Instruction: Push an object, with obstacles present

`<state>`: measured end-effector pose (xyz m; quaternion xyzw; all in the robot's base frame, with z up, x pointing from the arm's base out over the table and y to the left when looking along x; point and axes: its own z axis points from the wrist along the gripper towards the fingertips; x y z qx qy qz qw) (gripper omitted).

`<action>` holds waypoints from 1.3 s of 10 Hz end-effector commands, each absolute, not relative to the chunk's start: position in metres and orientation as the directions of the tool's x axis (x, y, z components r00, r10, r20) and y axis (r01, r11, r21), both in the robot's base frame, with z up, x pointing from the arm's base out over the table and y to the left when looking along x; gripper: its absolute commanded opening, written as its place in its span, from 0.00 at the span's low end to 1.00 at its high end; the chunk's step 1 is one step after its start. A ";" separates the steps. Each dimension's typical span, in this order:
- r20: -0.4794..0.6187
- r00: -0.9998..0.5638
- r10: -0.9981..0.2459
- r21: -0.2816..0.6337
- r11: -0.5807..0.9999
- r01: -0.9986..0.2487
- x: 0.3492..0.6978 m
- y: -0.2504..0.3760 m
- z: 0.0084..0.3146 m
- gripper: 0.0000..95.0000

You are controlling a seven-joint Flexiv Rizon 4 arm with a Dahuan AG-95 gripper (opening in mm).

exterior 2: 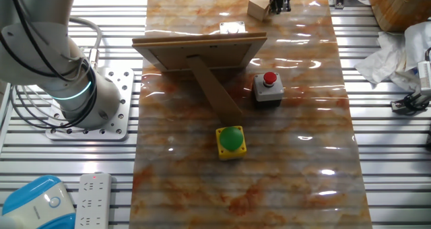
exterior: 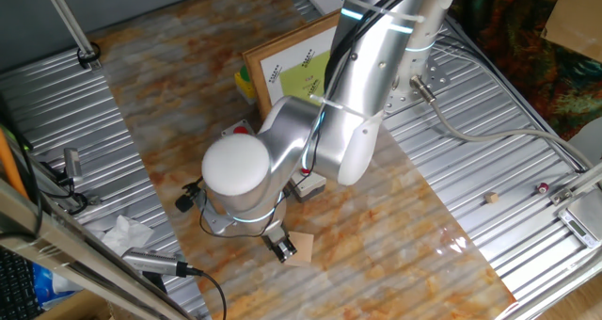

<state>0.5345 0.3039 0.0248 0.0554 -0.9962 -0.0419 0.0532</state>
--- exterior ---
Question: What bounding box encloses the aluminium rail bracket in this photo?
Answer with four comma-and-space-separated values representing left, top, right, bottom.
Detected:
548, 162, 602, 206

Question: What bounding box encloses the black wrapped cable connector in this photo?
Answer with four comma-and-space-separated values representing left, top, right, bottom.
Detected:
174, 182, 204, 214

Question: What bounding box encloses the orange stick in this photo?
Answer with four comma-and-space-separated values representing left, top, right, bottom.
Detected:
0, 129, 28, 200

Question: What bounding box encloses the red button grey box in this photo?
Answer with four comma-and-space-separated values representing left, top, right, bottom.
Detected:
287, 167, 328, 203
220, 120, 256, 138

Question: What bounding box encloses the brown cardboard box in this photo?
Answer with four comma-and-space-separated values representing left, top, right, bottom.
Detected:
36, 289, 117, 320

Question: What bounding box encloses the wooden picture frame stand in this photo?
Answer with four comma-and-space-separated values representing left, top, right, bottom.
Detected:
241, 9, 342, 121

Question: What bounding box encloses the grey plastic cover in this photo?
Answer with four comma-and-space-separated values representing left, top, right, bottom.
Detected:
566, 117, 602, 167

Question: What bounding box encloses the black keyboard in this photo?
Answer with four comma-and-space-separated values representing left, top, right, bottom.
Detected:
0, 247, 44, 320

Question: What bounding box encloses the green button yellow box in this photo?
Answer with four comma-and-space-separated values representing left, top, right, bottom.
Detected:
233, 65, 258, 105

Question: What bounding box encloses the silver stand pole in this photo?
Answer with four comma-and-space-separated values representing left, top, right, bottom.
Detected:
38, 0, 103, 72

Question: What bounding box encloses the orange marble pattern mat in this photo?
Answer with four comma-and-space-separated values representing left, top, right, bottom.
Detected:
88, 0, 517, 320

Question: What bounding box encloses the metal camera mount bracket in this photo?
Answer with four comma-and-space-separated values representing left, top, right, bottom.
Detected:
27, 159, 103, 216

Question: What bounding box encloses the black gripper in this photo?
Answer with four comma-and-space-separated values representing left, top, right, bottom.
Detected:
261, 224, 298, 264

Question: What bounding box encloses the light wooden block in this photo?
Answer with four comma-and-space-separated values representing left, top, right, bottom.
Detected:
283, 231, 315, 267

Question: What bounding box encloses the silver digital scale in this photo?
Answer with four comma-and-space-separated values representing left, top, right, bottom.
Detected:
557, 187, 602, 249

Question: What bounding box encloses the black camera cable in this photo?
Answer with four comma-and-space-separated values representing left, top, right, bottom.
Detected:
187, 267, 228, 320

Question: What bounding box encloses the silver camera on mount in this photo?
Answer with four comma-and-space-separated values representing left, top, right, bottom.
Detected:
63, 147, 85, 185

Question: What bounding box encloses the thick grey cable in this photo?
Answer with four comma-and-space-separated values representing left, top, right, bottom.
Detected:
408, 73, 596, 170

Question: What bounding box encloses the brown cardboard sheet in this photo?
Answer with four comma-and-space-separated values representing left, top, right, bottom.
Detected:
540, 0, 602, 65

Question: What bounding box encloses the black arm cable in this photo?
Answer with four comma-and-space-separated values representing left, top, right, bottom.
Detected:
323, 0, 432, 98

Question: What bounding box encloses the blue tissue pack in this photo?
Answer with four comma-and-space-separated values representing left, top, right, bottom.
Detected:
31, 262, 79, 310

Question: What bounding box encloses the aluminium frame beam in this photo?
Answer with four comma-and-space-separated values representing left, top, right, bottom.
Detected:
0, 176, 194, 320

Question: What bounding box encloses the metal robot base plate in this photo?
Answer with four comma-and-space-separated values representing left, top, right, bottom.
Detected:
383, 56, 452, 115

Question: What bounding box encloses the silver camera with bracket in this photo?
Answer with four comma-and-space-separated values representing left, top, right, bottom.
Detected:
120, 247, 204, 280

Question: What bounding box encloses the crumpled white tissue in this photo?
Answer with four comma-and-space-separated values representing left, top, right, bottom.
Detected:
87, 214, 156, 258

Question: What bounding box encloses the colourful patterned cloth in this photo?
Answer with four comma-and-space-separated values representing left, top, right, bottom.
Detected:
449, 0, 602, 141

